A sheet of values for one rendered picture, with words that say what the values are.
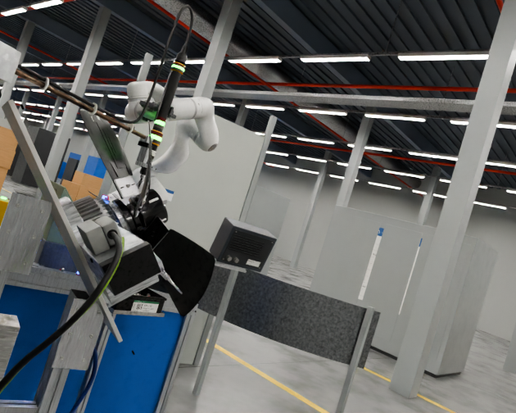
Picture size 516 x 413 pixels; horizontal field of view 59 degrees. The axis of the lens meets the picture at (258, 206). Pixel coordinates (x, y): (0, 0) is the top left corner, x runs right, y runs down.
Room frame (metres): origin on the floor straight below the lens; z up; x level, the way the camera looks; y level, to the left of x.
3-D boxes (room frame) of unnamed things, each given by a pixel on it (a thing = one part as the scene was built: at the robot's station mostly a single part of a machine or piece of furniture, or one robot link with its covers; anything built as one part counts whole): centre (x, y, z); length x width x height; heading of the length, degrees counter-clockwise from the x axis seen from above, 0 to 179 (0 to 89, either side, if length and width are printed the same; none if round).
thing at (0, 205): (1.65, 0.84, 1.02); 0.16 x 0.10 x 0.11; 123
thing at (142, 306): (1.76, 0.36, 0.85); 0.22 x 0.17 x 0.07; 139
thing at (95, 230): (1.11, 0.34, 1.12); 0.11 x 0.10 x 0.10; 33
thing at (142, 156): (1.50, 0.40, 1.38); 0.09 x 0.07 x 0.10; 158
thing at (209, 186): (3.54, 0.59, 1.10); 1.21 x 0.05 x 2.20; 123
